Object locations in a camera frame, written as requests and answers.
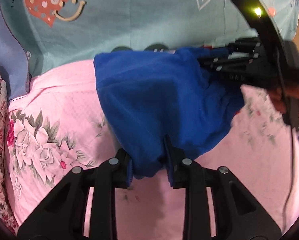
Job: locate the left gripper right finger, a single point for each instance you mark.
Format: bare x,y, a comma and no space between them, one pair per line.
217,204

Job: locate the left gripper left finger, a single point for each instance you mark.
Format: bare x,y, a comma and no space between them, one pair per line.
61,214

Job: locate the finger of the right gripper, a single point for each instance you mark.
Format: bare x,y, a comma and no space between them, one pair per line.
244,45
230,63

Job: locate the teal heart print quilt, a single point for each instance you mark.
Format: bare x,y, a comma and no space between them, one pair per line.
56,32

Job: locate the person's right hand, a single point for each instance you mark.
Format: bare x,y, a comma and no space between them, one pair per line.
275,96

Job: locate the pink floral bed sheet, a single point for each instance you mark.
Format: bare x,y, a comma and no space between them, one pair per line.
59,124

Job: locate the purple plaid pillow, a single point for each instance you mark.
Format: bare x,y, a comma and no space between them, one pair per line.
13,63

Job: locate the blue and red pants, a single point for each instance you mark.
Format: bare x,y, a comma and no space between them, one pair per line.
147,95

